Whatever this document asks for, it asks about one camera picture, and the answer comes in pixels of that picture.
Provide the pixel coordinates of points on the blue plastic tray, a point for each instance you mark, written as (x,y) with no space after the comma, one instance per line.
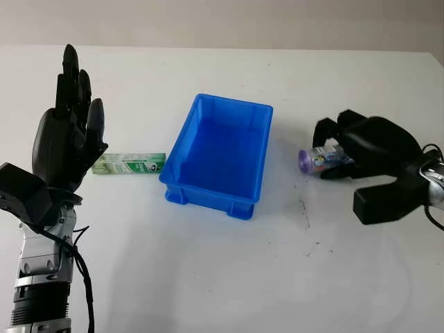
(222,145)

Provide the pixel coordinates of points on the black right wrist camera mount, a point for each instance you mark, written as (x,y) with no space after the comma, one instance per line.
(385,201)

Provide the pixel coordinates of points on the green toothpaste box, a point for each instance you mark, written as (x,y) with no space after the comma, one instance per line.
(135,164)

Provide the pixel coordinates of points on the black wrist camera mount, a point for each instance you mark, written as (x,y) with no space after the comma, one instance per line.
(22,190)
(385,201)

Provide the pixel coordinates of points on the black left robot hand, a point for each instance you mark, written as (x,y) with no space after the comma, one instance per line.
(55,145)

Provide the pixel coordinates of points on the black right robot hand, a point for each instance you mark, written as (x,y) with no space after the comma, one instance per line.
(378,145)

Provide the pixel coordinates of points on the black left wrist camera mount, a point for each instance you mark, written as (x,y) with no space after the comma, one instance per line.
(22,190)

